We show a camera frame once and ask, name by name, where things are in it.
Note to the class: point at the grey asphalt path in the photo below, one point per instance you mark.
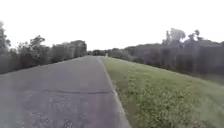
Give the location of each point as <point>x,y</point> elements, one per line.
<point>66,93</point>

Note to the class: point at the green grass verge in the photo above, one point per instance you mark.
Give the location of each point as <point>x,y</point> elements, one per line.
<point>166,96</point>

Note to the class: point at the row of trees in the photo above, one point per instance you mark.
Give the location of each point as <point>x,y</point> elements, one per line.
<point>180,55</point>
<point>36,53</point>

